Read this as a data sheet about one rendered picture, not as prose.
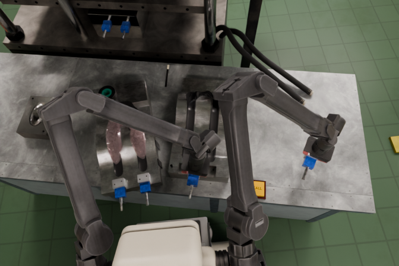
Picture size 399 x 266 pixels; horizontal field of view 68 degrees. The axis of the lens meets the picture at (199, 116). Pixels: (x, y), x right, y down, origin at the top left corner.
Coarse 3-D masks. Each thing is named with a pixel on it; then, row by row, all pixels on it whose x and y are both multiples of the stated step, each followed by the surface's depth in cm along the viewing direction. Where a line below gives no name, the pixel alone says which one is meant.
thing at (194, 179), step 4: (188, 176) 118; (192, 176) 119; (196, 176) 119; (188, 180) 118; (192, 180) 118; (196, 180) 118; (188, 184) 118; (192, 184) 117; (196, 184) 117; (192, 188) 117
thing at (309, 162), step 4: (304, 156) 124; (308, 156) 122; (304, 160) 122; (308, 160) 121; (312, 160) 121; (316, 160) 122; (304, 164) 121; (308, 164) 120; (312, 164) 120; (308, 168) 121; (312, 168) 120; (304, 172) 120; (304, 176) 119
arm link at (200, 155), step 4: (204, 144) 103; (204, 148) 103; (208, 148) 104; (192, 152) 102; (200, 152) 102; (204, 152) 102; (192, 156) 102; (196, 156) 101; (200, 156) 101; (204, 156) 102; (192, 160) 103; (196, 160) 102; (200, 160) 102; (196, 164) 105
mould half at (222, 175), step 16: (192, 80) 150; (208, 80) 150; (176, 112) 136; (208, 112) 135; (208, 128) 135; (224, 144) 132; (176, 160) 129; (224, 160) 128; (176, 176) 132; (224, 176) 125
